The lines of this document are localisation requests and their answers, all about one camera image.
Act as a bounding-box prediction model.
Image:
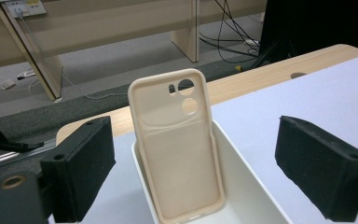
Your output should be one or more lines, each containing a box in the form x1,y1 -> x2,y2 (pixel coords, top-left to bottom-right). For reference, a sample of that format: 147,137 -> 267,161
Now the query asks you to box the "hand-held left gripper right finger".
274,115 -> 358,223

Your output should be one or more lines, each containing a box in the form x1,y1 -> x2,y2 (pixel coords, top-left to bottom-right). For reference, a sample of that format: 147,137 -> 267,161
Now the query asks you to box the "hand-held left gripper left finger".
39,115 -> 117,224

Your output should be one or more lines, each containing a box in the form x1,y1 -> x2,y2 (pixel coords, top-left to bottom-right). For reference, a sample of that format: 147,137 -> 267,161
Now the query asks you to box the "white plastic storage box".
131,119 -> 295,224

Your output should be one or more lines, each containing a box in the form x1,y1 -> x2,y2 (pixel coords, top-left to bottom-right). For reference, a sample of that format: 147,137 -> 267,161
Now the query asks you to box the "beige phone case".
127,67 -> 226,224

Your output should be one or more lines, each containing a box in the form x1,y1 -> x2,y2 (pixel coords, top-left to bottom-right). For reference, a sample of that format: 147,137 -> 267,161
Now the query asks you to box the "white table sheet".
48,50 -> 358,224

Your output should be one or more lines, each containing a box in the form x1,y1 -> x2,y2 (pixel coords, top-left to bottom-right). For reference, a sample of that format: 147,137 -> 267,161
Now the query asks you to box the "light wooden table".
55,43 -> 358,147

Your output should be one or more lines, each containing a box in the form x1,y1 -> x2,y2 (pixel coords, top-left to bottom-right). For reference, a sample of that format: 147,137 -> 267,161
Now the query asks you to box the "small white plug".
16,69 -> 37,81

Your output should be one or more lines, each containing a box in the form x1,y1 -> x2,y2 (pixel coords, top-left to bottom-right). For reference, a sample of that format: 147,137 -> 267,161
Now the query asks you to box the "white power adapter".
0,78 -> 17,91

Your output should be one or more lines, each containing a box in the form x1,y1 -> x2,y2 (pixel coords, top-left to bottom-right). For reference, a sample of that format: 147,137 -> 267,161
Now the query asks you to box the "beige wooden desk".
0,0 -> 269,103

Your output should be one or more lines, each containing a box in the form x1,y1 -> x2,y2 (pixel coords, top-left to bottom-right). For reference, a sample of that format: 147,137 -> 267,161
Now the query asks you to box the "black curtain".
258,0 -> 358,54

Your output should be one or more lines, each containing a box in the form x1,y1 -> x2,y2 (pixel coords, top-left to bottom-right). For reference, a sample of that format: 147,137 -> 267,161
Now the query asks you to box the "white socket with yellow label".
5,0 -> 48,19

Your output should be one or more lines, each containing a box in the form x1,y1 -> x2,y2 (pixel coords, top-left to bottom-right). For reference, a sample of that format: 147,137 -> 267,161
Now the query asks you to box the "aluminium floor rail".
0,138 -> 58,172

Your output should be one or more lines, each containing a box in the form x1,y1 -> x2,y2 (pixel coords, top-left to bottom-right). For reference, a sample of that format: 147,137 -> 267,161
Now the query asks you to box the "white floor cable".
18,12 -> 129,101

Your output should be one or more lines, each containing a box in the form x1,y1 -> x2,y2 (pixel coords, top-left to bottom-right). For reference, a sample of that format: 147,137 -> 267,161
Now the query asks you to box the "bunch of black cables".
198,0 -> 261,65

